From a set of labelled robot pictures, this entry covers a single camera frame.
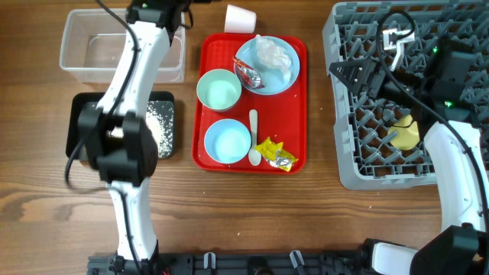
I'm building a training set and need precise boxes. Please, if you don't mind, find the white plastic spoon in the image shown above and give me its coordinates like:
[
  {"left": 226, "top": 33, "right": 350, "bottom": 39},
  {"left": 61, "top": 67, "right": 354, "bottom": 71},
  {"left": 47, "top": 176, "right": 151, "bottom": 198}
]
[{"left": 248, "top": 109, "right": 261, "bottom": 166}]

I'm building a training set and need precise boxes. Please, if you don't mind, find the light blue bowl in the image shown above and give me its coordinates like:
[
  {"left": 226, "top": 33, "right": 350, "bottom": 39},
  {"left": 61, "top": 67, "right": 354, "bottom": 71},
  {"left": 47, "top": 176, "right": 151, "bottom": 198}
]
[{"left": 204, "top": 118, "right": 251, "bottom": 164}]

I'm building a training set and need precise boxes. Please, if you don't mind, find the red foil wrapper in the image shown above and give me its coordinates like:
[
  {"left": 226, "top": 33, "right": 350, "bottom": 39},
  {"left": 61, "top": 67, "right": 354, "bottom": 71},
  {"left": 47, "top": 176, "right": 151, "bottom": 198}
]
[{"left": 233, "top": 56, "right": 265, "bottom": 89}]

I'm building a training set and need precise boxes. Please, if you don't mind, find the grey dishwasher rack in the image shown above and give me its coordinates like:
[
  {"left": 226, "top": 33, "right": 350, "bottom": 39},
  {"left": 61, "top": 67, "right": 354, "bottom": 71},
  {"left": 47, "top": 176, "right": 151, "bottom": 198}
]
[{"left": 322, "top": 1, "right": 488, "bottom": 189}]

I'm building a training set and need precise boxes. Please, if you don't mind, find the yellow plastic cup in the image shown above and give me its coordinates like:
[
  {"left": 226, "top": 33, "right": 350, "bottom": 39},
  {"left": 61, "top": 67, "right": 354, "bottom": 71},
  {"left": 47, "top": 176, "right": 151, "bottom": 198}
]
[{"left": 388, "top": 115, "right": 420, "bottom": 150}]

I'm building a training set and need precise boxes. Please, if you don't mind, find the yellow foil wrapper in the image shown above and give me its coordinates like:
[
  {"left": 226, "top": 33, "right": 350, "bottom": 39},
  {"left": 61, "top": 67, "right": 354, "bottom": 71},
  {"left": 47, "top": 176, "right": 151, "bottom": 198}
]
[{"left": 254, "top": 137, "right": 298, "bottom": 172}]

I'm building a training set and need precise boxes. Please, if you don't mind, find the pink plastic cup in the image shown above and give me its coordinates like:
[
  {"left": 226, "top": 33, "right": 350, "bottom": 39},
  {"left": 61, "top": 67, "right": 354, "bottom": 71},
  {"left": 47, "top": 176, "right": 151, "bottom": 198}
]
[{"left": 224, "top": 5, "right": 257, "bottom": 34}]

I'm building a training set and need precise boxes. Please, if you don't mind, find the clear plastic bin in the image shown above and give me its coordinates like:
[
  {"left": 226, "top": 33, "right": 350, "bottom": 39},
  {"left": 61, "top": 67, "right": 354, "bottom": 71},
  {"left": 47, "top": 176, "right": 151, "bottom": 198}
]
[{"left": 60, "top": 8, "right": 186, "bottom": 83}]

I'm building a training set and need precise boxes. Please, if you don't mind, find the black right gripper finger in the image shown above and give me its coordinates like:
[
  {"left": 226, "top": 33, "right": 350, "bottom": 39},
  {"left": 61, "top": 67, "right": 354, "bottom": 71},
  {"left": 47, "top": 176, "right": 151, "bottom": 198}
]
[
  {"left": 345, "top": 78, "right": 371, "bottom": 96},
  {"left": 329, "top": 59, "right": 369, "bottom": 86}
]

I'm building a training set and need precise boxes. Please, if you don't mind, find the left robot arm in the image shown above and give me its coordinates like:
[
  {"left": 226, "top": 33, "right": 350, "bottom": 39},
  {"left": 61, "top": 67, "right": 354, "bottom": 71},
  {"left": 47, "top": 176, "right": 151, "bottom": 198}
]
[{"left": 65, "top": 1, "right": 191, "bottom": 274}]

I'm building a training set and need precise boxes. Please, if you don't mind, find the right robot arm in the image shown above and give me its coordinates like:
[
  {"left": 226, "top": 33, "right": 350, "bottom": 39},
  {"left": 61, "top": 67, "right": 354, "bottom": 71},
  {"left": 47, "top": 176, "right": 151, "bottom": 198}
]
[{"left": 329, "top": 37, "right": 488, "bottom": 274}]

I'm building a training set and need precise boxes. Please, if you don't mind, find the mint green bowl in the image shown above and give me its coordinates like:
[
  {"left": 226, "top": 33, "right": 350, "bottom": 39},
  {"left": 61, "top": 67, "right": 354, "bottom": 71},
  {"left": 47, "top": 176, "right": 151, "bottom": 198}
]
[{"left": 196, "top": 69, "right": 242, "bottom": 112}]

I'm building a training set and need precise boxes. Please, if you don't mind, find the crumpled white tissue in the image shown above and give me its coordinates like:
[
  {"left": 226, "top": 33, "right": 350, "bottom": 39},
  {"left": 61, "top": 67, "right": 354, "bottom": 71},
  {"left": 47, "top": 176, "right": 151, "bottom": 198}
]
[{"left": 255, "top": 34, "right": 292, "bottom": 82}]

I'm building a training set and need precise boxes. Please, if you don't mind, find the white rice pile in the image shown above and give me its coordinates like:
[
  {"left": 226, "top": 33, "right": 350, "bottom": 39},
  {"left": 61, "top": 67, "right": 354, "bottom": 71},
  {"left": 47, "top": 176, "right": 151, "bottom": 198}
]
[{"left": 146, "top": 101, "right": 175, "bottom": 159}]

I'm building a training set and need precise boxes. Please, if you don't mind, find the light blue plate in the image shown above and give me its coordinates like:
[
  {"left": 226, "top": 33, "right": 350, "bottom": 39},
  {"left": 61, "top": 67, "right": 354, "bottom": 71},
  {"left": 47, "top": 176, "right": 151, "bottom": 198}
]
[{"left": 236, "top": 36, "right": 300, "bottom": 95}]

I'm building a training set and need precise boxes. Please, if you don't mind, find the black waste tray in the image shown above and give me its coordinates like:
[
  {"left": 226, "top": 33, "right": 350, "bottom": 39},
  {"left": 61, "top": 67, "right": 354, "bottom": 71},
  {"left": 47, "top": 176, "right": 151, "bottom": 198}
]
[{"left": 66, "top": 92, "right": 176, "bottom": 157}]

